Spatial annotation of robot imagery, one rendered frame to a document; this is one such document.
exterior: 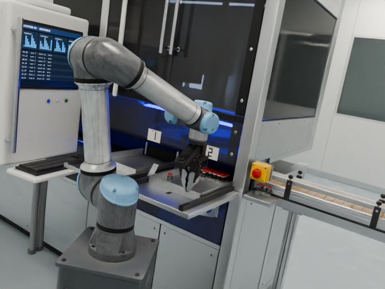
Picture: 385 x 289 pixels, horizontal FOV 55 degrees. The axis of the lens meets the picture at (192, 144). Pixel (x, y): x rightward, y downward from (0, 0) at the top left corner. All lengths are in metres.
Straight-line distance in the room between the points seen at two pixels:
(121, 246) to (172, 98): 0.47
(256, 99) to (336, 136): 4.67
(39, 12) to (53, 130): 0.59
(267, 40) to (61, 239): 1.80
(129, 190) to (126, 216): 0.08
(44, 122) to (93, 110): 0.89
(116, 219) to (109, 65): 0.44
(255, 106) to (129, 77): 0.71
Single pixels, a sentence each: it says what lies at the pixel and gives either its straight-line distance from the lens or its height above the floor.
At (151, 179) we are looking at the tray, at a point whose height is 0.90.
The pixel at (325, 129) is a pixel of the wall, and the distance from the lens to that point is 6.23.
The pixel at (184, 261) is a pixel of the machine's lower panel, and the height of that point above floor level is 0.44.
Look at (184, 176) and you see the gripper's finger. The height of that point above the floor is 0.97.
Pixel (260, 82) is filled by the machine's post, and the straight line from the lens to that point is 1.58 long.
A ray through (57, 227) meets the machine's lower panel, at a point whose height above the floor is 0.24.
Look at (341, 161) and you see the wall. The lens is 6.23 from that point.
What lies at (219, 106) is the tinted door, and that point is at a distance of 1.67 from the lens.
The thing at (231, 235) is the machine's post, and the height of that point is 0.67.
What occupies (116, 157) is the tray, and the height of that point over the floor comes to 0.89.
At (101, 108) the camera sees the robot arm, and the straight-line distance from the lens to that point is 1.16.
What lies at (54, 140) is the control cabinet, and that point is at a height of 0.89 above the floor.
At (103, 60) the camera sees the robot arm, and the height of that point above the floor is 1.37.
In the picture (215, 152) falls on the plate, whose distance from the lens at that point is 1.68.
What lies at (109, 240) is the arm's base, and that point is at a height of 0.85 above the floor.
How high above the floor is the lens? 1.38
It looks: 12 degrees down
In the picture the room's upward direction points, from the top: 9 degrees clockwise
